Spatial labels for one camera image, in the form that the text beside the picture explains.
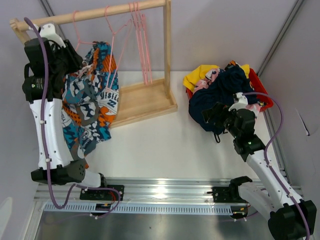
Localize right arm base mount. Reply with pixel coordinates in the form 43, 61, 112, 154
206, 176, 253, 204

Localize wooden clothes rack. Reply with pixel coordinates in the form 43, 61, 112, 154
8, 0, 178, 130

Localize red plastic bin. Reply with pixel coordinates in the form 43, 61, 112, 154
185, 69, 273, 112

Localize orange black camouflage shorts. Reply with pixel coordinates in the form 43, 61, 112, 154
225, 60, 240, 69

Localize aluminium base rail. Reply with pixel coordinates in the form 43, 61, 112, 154
33, 177, 303, 216

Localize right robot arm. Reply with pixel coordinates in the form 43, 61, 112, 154
202, 102, 317, 240

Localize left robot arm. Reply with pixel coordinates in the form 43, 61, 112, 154
22, 37, 109, 200

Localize pink patterned shorts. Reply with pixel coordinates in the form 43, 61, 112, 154
189, 66, 261, 115

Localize pink hanger of camouflage shorts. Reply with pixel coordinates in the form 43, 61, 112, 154
136, 2, 153, 85

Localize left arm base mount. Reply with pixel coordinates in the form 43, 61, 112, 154
79, 184, 125, 202

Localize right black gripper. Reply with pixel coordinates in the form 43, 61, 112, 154
201, 102, 241, 139

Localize navy blue shorts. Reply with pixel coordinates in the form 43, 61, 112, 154
188, 65, 253, 136

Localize yellow shorts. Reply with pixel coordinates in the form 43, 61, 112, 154
182, 64, 250, 92

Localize blue orange patterned shorts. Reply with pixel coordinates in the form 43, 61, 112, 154
61, 42, 120, 160

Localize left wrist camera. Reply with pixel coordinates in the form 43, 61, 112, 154
32, 23, 67, 50

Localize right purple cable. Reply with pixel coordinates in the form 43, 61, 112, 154
232, 91, 312, 240

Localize pink hanger of yellow shorts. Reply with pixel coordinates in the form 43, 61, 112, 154
130, 2, 153, 85

